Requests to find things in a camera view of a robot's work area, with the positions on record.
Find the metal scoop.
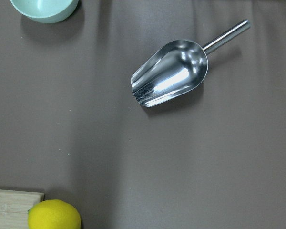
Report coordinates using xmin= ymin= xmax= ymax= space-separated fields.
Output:
xmin=131 ymin=19 xmax=251 ymax=107

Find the yellow lemon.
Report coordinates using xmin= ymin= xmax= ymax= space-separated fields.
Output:
xmin=28 ymin=199 xmax=81 ymax=229

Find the mint green bowl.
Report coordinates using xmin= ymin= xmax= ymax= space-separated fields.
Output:
xmin=10 ymin=0 xmax=79 ymax=23

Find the bamboo cutting board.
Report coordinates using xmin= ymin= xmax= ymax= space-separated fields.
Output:
xmin=0 ymin=189 xmax=44 ymax=229

